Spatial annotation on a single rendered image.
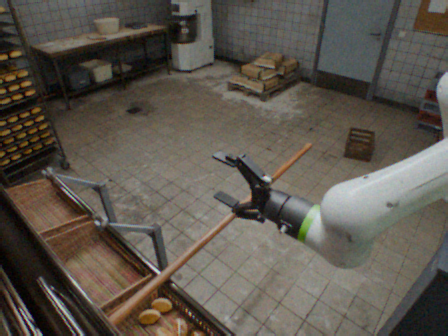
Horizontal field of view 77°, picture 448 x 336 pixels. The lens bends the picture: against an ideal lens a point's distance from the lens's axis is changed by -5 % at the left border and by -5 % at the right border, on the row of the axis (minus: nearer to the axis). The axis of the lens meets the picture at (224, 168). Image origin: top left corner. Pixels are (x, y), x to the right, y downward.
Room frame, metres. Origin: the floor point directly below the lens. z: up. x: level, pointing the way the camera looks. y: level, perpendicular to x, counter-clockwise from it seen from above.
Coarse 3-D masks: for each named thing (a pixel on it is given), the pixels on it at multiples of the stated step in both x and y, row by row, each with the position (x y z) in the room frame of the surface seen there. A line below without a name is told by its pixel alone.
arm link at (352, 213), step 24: (384, 168) 0.41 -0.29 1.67; (408, 168) 0.39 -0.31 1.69; (432, 168) 0.38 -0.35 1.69; (336, 192) 0.37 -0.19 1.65; (360, 192) 0.35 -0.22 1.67; (384, 192) 0.35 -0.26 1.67; (408, 192) 0.35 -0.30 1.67; (432, 192) 0.35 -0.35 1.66; (336, 216) 0.33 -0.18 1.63; (360, 216) 0.32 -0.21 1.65; (384, 216) 0.32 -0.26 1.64; (336, 240) 0.33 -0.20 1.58; (360, 240) 0.31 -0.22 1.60
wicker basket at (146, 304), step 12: (144, 300) 0.70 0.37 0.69; (108, 312) 0.58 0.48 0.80; (132, 312) 0.65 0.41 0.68; (168, 312) 0.70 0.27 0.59; (180, 312) 0.70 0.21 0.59; (192, 312) 0.65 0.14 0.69; (120, 324) 0.59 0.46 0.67; (132, 324) 0.63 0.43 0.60; (144, 324) 0.63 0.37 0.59; (156, 324) 0.64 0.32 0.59; (168, 324) 0.64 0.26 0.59; (192, 324) 0.64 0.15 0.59; (204, 324) 0.60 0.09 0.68
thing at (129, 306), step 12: (300, 156) 1.15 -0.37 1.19; (288, 168) 1.06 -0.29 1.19; (228, 216) 0.74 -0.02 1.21; (216, 228) 0.69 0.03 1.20; (204, 240) 0.63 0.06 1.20; (192, 252) 0.59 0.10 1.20; (180, 264) 0.54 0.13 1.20; (156, 276) 0.50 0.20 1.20; (168, 276) 0.50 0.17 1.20; (144, 288) 0.45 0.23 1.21; (156, 288) 0.46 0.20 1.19; (132, 300) 0.42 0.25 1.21; (120, 312) 0.38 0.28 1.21
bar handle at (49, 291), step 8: (40, 280) 0.31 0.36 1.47; (40, 288) 0.30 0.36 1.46; (48, 288) 0.30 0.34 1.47; (48, 296) 0.28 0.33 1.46; (56, 296) 0.28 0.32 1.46; (56, 304) 0.26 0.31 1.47; (64, 312) 0.25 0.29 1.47; (64, 320) 0.24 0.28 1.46; (72, 320) 0.24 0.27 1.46; (72, 328) 0.22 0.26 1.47; (80, 328) 0.22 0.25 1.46
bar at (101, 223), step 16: (48, 176) 1.03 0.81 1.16; (64, 176) 1.11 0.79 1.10; (112, 208) 1.23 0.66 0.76; (96, 224) 0.73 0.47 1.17; (112, 224) 0.78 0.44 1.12; (160, 240) 0.91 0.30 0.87; (144, 256) 0.59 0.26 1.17; (160, 256) 0.89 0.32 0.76; (176, 288) 0.48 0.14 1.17; (192, 304) 0.43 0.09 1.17; (208, 320) 0.38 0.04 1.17
